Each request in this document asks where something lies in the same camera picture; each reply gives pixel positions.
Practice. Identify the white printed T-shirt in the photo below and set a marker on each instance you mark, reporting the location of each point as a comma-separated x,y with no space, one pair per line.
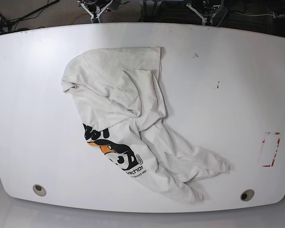
120,103

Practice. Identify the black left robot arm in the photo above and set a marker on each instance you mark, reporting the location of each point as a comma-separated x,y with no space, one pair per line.
206,10

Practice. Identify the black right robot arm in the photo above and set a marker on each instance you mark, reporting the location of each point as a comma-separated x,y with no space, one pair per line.
95,8

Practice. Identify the red tape rectangle marking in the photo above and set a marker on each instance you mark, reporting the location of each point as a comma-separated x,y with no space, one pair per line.
269,149

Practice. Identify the black tripod stand left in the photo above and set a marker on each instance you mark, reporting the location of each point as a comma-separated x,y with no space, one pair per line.
6,25

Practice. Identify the left table cable grommet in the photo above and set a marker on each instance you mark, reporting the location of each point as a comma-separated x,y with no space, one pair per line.
39,190

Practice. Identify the table cable grommet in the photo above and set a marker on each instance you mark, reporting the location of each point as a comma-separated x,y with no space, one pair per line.
39,190
247,195

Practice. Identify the right table cable grommet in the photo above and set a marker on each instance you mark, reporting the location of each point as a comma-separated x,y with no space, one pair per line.
247,195

